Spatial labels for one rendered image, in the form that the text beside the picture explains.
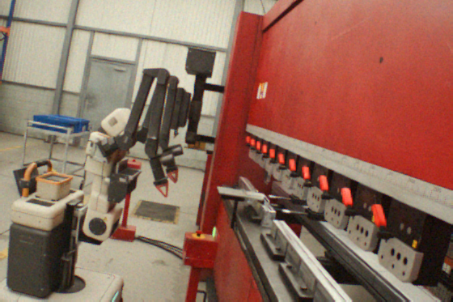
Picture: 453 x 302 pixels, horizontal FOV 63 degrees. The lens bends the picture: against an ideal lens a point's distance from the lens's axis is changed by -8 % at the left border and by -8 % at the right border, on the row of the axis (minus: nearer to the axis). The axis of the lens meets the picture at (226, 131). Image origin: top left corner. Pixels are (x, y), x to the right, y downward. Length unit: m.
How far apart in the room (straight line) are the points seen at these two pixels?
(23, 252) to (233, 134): 1.83
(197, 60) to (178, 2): 6.37
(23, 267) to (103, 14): 8.19
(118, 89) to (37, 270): 7.59
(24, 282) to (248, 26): 2.45
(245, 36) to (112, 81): 6.64
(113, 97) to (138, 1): 2.36
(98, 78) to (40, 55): 1.63
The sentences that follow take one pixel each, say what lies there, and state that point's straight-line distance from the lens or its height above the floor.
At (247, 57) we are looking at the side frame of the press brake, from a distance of 3.28.
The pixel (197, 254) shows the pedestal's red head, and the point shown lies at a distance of 2.09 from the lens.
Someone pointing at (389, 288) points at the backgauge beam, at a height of 0.97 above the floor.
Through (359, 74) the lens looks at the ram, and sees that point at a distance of 1.32.
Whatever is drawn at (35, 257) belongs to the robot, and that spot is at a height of 0.54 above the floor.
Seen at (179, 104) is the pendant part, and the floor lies 1.45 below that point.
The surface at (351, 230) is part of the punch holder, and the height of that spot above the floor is 1.20.
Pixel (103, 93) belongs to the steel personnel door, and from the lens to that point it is 9.69.
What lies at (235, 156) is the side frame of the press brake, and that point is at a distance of 3.27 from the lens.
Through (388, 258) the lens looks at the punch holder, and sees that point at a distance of 1.00.
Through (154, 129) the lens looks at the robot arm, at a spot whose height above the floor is 1.32.
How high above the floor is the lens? 1.47
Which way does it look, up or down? 3 degrees down
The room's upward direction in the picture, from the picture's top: 10 degrees clockwise
